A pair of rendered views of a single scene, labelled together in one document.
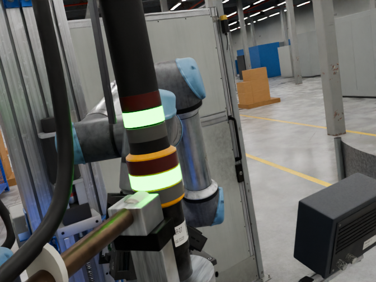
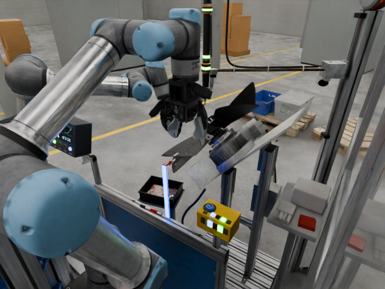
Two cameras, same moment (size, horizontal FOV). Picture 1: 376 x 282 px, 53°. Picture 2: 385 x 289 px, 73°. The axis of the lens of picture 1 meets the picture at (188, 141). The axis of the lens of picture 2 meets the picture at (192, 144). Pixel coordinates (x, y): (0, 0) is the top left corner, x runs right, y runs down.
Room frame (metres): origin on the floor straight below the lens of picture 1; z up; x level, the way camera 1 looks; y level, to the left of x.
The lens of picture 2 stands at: (0.92, 1.14, 1.86)
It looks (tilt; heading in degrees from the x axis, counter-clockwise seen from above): 30 degrees down; 244
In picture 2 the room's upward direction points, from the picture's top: straight up
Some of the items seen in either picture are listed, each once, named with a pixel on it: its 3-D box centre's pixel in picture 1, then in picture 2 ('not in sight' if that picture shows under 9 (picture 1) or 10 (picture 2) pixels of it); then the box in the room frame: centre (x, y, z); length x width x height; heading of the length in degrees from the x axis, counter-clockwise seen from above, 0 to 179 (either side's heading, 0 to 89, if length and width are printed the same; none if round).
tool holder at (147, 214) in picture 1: (163, 240); (207, 78); (0.31, 0.04, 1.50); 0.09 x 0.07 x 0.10; 156
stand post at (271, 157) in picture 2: not in sight; (257, 224); (0.03, 0.25, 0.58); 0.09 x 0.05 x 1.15; 31
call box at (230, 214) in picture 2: not in sight; (218, 220); (0.47, 0.47, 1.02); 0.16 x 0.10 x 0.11; 121
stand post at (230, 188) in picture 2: not in sight; (224, 222); (0.15, 0.05, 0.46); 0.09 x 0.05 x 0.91; 31
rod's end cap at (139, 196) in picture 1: (138, 206); not in sight; (0.28, 0.05, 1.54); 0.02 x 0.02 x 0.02; 66
